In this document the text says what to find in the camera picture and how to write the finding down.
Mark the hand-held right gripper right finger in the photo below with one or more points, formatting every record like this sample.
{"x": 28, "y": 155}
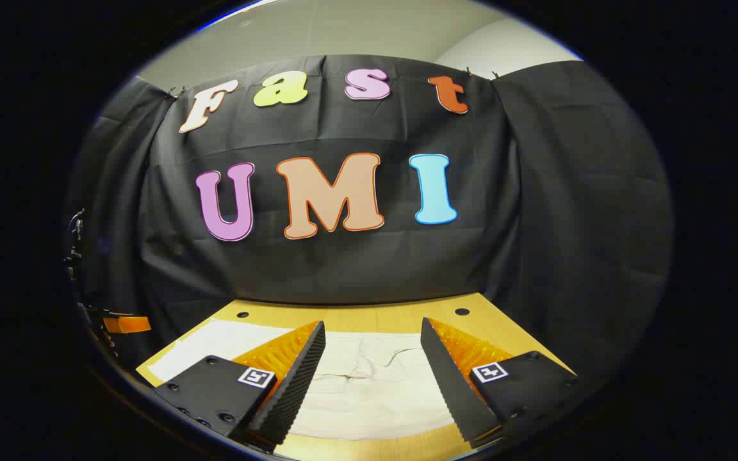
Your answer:
{"x": 449, "y": 378}

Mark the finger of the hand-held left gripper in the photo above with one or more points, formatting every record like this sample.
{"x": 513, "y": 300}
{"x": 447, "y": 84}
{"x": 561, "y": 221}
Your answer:
{"x": 127, "y": 324}

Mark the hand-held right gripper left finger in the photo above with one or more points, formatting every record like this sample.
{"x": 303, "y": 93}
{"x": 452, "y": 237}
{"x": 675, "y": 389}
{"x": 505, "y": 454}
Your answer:
{"x": 295, "y": 378}

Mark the white jeans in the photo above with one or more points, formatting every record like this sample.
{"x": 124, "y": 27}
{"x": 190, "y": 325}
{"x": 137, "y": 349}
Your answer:
{"x": 375, "y": 390}

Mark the black backdrop cloth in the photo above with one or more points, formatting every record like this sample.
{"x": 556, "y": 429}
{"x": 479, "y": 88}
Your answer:
{"x": 356, "y": 262}

